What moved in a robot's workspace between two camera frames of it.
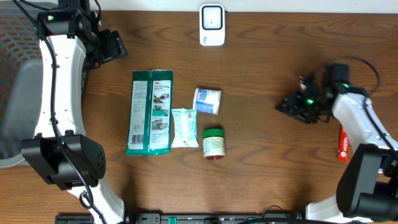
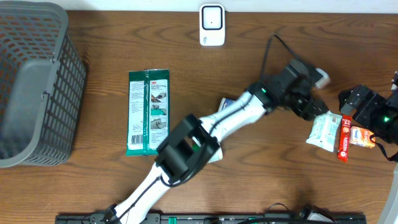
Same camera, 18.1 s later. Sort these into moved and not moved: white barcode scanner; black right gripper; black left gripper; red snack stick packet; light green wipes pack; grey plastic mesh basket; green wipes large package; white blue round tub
Moved: black right gripper; white blue round tub; black left gripper; light green wipes pack
Not moved: white barcode scanner; red snack stick packet; grey plastic mesh basket; green wipes large package
